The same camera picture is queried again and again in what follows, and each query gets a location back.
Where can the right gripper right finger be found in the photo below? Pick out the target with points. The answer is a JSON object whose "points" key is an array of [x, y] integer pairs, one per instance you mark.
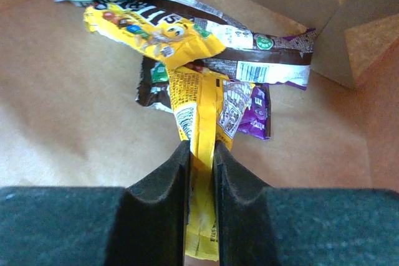
{"points": [[242, 217]]}

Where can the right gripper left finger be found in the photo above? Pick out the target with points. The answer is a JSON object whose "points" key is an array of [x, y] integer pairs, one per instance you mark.
{"points": [[150, 225]]}

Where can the yellow snack packet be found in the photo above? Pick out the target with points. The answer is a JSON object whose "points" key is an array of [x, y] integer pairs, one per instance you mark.
{"points": [[208, 107]]}

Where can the red paper bag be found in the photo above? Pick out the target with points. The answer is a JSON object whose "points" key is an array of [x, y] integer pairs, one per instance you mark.
{"points": [[69, 116]]}

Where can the purple snack packet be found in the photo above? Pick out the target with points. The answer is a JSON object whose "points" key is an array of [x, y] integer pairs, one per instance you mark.
{"points": [[256, 120]]}

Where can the brown chocolate snack packet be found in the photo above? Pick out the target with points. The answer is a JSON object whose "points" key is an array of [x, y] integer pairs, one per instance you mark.
{"points": [[249, 56]]}

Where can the yellow candy packet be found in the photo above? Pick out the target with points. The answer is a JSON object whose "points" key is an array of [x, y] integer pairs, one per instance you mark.
{"points": [[153, 31]]}

